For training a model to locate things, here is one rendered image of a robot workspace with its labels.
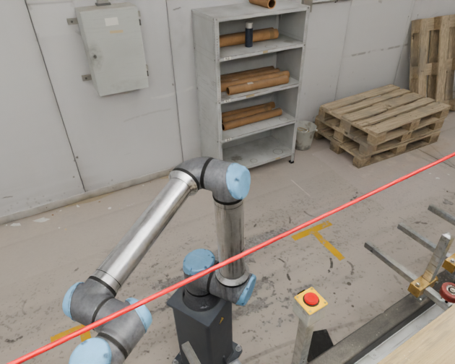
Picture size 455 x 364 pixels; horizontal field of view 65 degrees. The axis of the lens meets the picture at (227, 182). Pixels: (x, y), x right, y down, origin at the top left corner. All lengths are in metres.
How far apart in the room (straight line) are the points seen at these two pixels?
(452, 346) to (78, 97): 2.89
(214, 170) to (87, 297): 0.55
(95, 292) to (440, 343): 1.18
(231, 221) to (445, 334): 0.87
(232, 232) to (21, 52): 2.24
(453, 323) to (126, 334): 1.19
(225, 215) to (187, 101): 2.32
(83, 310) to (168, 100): 2.64
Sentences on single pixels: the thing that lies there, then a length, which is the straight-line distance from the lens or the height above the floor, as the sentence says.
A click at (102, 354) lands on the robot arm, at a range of 0.91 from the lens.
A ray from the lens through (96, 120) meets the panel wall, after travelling 3.32.
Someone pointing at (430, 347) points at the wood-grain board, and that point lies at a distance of 1.55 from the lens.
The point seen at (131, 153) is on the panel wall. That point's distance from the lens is 3.53.
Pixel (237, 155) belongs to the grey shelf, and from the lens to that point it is 3.78.
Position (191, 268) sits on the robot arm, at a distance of 1.66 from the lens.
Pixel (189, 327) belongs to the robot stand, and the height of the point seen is 0.47.
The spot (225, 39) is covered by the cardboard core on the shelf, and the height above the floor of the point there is 1.32.
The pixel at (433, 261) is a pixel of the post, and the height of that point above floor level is 0.95.
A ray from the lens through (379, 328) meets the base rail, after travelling 1.78.
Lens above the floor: 2.11
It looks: 36 degrees down
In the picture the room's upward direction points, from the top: 1 degrees counter-clockwise
